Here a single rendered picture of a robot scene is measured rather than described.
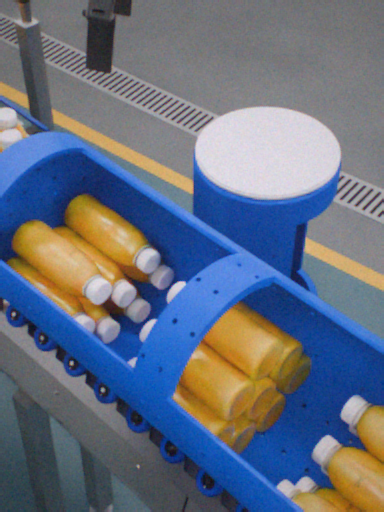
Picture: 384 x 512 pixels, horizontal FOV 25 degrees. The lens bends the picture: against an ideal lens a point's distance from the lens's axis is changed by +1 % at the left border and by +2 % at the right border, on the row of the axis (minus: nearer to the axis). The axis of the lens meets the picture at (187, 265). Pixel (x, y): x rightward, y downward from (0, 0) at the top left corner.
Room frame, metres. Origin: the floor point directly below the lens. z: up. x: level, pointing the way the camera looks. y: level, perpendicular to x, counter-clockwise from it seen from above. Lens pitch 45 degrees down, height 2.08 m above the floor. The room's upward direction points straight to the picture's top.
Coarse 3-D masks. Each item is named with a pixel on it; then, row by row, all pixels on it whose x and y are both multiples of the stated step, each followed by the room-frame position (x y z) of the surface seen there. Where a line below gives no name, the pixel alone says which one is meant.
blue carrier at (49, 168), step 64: (0, 192) 1.01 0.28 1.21; (64, 192) 1.15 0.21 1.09; (128, 192) 1.13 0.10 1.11; (0, 256) 1.05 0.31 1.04; (192, 256) 1.02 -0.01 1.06; (64, 320) 0.83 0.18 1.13; (128, 320) 0.97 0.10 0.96; (192, 320) 0.75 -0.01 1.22; (320, 320) 0.84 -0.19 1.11; (128, 384) 0.73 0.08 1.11; (320, 384) 0.80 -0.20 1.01; (192, 448) 0.64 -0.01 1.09; (256, 448) 0.72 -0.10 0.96
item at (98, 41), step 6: (96, 12) 0.86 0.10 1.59; (102, 12) 0.86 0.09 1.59; (96, 18) 0.86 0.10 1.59; (96, 24) 0.87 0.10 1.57; (102, 24) 0.87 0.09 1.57; (96, 30) 0.87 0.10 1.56; (102, 30) 0.87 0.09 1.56; (96, 36) 0.87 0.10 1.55; (102, 36) 0.87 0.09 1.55; (96, 42) 0.87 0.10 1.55; (102, 42) 0.87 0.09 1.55; (102, 48) 0.87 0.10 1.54
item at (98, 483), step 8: (80, 448) 1.16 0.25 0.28; (88, 456) 1.14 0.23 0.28; (88, 464) 1.14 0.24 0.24; (96, 464) 1.14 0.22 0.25; (88, 472) 1.15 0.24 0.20; (96, 472) 1.13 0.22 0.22; (104, 472) 1.15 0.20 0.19; (88, 480) 1.15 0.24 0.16; (96, 480) 1.13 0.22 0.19; (104, 480) 1.15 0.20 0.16; (88, 488) 1.15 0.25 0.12; (96, 488) 1.13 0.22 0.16; (104, 488) 1.15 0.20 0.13; (88, 496) 1.16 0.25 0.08; (96, 496) 1.13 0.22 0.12; (104, 496) 1.15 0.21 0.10; (112, 496) 1.16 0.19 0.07; (96, 504) 1.13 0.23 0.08; (104, 504) 1.14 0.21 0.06
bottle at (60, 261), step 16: (32, 224) 1.02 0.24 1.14; (16, 240) 1.00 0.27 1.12; (32, 240) 0.99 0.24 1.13; (48, 240) 0.98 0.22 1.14; (64, 240) 0.99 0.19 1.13; (32, 256) 0.97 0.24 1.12; (48, 256) 0.95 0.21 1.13; (64, 256) 0.95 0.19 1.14; (80, 256) 0.95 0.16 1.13; (48, 272) 0.94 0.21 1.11; (64, 272) 0.92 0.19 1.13; (80, 272) 0.92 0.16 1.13; (96, 272) 0.93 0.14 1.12; (64, 288) 0.91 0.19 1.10; (80, 288) 0.91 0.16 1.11
